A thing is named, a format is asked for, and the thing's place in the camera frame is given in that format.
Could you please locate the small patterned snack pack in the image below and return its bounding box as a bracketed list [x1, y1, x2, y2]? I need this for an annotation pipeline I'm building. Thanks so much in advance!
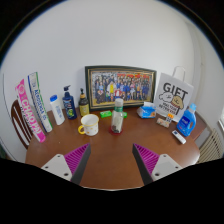
[156, 117, 171, 129]

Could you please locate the white remote control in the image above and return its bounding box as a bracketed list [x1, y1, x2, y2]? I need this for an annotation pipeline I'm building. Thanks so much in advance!
[171, 129, 187, 145]

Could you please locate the framed group photo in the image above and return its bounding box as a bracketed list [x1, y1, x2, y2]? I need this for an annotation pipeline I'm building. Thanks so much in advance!
[84, 65, 158, 113]

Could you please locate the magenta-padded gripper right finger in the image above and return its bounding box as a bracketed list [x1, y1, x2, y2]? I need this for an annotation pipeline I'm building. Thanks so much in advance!
[131, 143, 184, 186]

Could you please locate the blue tissue pack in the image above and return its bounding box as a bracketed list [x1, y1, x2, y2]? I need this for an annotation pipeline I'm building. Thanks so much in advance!
[136, 101, 157, 120]

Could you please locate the flat round red coaster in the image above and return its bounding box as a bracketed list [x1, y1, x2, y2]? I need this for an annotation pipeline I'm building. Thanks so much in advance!
[108, 126, 124, 136]

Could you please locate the white radiator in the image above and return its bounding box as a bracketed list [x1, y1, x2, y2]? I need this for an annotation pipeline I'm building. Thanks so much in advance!
[199, 128, 224, 164]

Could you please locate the white mug with yellow rim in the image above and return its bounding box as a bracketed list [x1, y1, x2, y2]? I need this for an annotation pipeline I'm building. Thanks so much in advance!
[77, 113, 100, 137]

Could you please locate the small colourful puzzle cube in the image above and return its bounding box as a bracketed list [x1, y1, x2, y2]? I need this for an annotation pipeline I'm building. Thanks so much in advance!
[165, 113, 175, 124]

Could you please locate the brown wooden side table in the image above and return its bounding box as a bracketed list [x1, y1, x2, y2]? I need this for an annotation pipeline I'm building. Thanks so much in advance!
[190, 111, 212, 141]

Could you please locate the pink shuttlecock tube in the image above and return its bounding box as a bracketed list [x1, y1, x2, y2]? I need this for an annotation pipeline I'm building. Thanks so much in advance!
[14, 78, 47, 144]

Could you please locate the clear green-labelled plastic bottle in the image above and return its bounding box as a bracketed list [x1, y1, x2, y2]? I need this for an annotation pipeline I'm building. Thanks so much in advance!
[110, 97, 125, 134]

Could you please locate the white bottle with blue cap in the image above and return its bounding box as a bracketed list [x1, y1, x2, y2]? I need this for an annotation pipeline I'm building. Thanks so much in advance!
[49, 94, 66, 126]

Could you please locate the blue detergent bottle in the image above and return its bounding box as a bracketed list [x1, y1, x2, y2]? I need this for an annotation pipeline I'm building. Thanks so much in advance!
[176, 102, 198, 138]

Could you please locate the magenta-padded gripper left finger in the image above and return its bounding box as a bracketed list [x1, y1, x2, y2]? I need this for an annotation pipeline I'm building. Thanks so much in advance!
[40, 143, 92, 186]

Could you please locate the brown wooden chair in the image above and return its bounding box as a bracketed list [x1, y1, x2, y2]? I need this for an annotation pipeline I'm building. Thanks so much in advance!
[10, 98, 34, 150]

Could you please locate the white printed paper gift bag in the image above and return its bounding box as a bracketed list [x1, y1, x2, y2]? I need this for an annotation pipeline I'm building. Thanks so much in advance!
[152, 65, 195, 114]

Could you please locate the dark blue pump bottle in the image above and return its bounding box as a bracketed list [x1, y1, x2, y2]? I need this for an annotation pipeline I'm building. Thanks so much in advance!
[61, 84, 78, 120]

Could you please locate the white blue-green shuttlecock tube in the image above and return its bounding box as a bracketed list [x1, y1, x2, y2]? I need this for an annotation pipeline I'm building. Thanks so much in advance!
[27, 71, 54, 134]

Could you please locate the brown yellow-labelled pump bottle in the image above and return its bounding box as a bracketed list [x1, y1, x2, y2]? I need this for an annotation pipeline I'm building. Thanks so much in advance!
[78, 87, 91, 117]

